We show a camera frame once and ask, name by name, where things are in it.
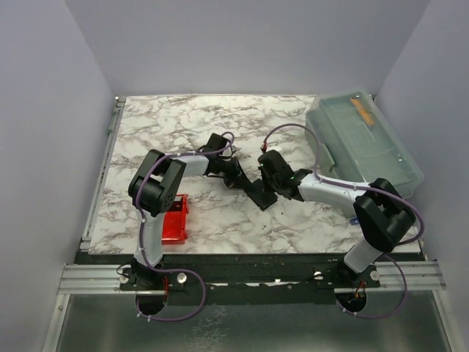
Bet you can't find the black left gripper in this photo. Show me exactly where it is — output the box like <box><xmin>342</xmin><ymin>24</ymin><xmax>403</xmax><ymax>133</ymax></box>
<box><xmin>215</xmin><ymin>157</ymin><xmax>254</xmax><ymax>191</ymax></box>

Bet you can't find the black leather card holder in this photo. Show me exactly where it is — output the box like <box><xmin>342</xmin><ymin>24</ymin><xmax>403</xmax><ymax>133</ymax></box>
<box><xmin>243</xmin><ymin>179</ymin><xmax>278</xmax><ymax>211</ymax></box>

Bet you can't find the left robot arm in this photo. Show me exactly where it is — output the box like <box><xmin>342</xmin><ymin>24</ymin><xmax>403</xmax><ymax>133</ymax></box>
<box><xmin>128</xmin><ymin>131</ymin><xmax>235</xmax><ymax>290</ymax></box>

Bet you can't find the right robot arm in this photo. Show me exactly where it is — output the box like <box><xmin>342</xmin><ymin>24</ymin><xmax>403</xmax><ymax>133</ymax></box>
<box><xmin>258</xmin><ymin>150</ymin><xmax>417</xmax><ymax>287</ymax></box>

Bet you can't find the red plastic bin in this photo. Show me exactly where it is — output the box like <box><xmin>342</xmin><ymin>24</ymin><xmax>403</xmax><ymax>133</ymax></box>
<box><xmin>161</xmin><ymin>194</ymin><xmax>189</xmax><ymax>245</ymax></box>

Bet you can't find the green plastic storage box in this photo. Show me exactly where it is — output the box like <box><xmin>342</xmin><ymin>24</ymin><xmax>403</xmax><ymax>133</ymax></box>
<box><xmin>305</xmin><ymin>90</ymin><xmax>424</xmax><ymax>199</ymax></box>

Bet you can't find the orange tool inside box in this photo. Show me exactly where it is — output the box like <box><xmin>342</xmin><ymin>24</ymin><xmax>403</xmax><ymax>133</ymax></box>
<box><xmin>350</xmin><ymin>98</ymin><xmax>375</xmax><ymax>126</ymax></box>

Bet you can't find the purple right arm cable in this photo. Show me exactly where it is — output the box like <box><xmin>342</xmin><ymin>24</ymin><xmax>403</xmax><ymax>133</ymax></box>
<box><xmin>263</xmin><ymin>122</ymin><xmax>425</xmax><ymax>319</ymax></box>

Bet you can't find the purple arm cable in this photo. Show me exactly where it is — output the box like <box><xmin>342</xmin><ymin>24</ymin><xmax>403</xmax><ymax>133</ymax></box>
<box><xmin>133</xmin><ymin>131</ymin><xmax>235</xmax><ymax>323</ymax></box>
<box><xmin>263</xmin><ymin>122</ymin><xmax>425</xmax><ymax>319</ymax></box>

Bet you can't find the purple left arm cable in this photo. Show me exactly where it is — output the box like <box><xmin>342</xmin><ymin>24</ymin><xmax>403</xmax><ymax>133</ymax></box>
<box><xmin>133</xmin><ymin>131</ymin><xmax>235</xmax><ymax>323</ymax></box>

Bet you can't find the aluminium rail frame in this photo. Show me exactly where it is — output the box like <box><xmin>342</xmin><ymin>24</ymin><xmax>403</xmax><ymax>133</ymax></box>
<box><xmin>56</xmin><ymin>95</ymin><xmax>451</xmax><ymax>351</ymax></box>

